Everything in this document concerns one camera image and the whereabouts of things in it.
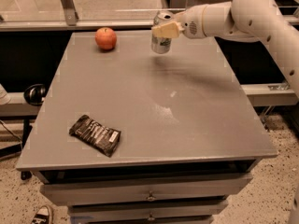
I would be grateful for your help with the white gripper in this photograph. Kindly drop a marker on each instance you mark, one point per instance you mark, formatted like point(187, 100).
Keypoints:
point(191, 22)

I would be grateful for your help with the white green 7up can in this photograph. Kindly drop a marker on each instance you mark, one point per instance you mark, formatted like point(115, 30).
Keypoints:
point(161, 45)

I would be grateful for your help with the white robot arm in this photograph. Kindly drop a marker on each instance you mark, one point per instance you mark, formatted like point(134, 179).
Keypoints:
point(272, 196)

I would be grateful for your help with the red orange apple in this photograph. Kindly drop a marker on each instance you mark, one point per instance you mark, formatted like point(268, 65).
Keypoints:
point(105, 38)

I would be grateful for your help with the black snack packet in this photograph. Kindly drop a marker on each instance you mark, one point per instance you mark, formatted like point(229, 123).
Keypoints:
point(96, 135)

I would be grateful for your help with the black round headphones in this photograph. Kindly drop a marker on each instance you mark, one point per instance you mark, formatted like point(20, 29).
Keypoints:
point(35, 94)

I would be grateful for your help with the grey top drawer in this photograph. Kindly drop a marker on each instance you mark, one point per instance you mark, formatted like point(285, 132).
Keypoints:
point(145, 189)

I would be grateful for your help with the grey drawer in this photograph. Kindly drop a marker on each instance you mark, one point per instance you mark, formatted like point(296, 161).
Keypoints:
point(145, 189)
point(151, 220)
point(142, 210)

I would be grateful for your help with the grey bottom drawer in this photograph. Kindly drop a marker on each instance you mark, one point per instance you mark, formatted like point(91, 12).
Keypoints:
point(151, 220)

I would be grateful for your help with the black white sneaker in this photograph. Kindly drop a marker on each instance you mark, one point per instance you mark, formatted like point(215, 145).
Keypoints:
point(44, 215)

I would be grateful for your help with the metal railing post left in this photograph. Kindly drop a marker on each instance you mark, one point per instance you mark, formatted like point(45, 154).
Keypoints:
point(70, 13)

